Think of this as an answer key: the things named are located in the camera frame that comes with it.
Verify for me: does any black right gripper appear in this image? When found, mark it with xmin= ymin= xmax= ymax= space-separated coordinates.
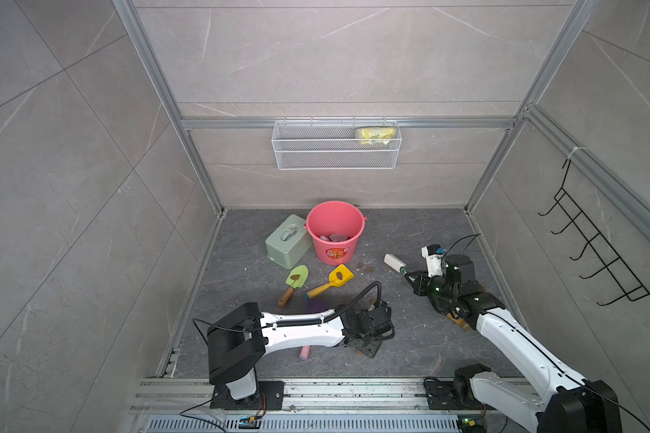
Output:
xmin=404 ymin=270 xmax=456 ymax=304

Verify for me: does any white cleaning brush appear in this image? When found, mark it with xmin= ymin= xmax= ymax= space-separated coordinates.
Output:
xmin=384 ymin=254 xmax=407 ymax=275

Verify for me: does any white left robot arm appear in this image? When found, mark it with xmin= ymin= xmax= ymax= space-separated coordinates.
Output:
xmin=192 ymin=281 xmax=395 ymax=418

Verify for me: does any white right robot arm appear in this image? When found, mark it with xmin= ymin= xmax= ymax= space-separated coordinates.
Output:
xmin=385 ymin=245 xmax=626 ymax=432

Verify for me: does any yellow toy trowel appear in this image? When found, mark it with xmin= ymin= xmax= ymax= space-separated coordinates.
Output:
xmin=306 ymin=264 xmax=354 ymax=299

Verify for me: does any green trowel near tissue box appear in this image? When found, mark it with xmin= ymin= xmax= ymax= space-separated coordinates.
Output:
xmin=277 ymin=265 xmax=310 ymax=309

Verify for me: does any pink plastic bucket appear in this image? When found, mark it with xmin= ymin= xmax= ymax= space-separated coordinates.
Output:
xmin=305 ymin=200 xmax=367 ymax=266

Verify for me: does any plaid brown cloth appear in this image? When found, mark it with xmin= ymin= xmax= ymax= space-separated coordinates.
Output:
xmin=446 ymin=313 xmax=473 ymax=331

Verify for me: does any mint green tissue box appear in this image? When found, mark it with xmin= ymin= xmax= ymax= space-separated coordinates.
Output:
xmin=265 ymin=214 xmax=312 ymax=269

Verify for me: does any yellow sponge in basket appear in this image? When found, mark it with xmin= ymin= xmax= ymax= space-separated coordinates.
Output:
xmin=355 ymin=126 xmax=398 ymax=145

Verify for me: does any purple trowel pink handle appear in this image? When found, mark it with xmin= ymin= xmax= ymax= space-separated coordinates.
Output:
xmin=299 ymin=300 xmax=332 ymax=362

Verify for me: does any white wire wall basket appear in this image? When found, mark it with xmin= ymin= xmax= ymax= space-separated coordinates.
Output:
xmin=271 ymin=120 xmax=402 ymax=171

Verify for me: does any black wall hook rack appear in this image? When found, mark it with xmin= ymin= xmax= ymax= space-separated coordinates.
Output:
xmin=537 ymin=159 xmax=650 ymax=307

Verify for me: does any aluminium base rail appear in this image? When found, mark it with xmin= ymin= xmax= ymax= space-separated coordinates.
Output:
xmin=122 ymin=377 xmax=520 ymax=432

